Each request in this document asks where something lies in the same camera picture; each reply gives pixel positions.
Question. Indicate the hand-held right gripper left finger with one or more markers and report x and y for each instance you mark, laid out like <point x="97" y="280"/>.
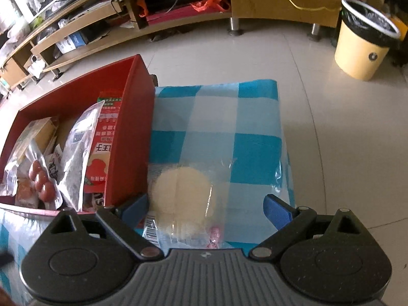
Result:
<point x="135" y="208"/>

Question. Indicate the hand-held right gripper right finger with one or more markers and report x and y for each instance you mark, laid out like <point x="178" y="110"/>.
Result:
<point x="277" y="208"/>

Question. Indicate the clear bag of pale crackers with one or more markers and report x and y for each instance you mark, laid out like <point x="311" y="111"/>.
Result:
<point x="181" y="191"/>

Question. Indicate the red and white snack packet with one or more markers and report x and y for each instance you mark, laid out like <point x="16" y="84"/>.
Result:
<point x="102" y="146"/>

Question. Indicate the red cardboard box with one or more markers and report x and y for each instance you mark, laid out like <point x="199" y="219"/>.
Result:
<point x="134" y="134"/>

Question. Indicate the clear packet of dark snack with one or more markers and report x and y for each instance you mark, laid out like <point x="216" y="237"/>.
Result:
<point x="76" y="159"/>

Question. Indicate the white packet with brown edge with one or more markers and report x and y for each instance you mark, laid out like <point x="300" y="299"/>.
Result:
<point x="55" y="165"/>

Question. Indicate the clear packet of red sausages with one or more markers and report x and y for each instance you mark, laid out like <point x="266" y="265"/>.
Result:
<point x="41" y="178"/>

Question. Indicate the pale beige tofu stick packet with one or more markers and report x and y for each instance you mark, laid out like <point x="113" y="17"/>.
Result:
<point x="35" y="134"/>

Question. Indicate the silver vacuum snack packet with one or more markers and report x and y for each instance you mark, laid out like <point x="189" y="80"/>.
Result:
<point x="11" y="175"/>

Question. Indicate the blue checked tablecloth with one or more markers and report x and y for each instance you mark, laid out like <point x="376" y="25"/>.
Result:
<point x="248" y="153"/>

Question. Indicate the yellow trash bin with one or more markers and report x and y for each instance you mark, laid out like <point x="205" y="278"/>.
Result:
<point x="357" y="57"/>

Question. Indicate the small white device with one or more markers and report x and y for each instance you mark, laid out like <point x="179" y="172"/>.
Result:
<point x="35" y="65"/>

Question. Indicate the blue and white box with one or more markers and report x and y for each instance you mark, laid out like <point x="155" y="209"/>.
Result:
<point x="71" y="41"/>

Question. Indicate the wooden television stand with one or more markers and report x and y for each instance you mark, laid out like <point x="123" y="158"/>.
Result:
<point x="271" y="3"/>

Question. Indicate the black trash bag liner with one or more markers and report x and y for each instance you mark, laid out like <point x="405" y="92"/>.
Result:
<point x="369" y="22"/>

